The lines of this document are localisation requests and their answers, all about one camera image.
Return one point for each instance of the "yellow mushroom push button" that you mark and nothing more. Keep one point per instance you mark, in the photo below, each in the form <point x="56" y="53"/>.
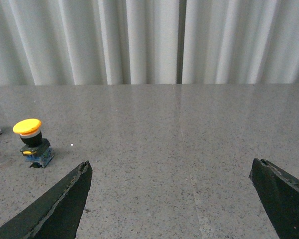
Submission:
<point x="36" y="150"/>

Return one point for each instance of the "white pleated curtain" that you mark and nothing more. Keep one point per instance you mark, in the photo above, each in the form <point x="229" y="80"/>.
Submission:
<point x="111" y="42"/>

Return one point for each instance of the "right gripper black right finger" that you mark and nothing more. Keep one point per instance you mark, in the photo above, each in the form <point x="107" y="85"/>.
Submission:
<point x="279" y="194"/>

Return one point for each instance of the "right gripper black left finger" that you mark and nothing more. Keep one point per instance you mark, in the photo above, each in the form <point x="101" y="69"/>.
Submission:
<point x="57" y="213"/>

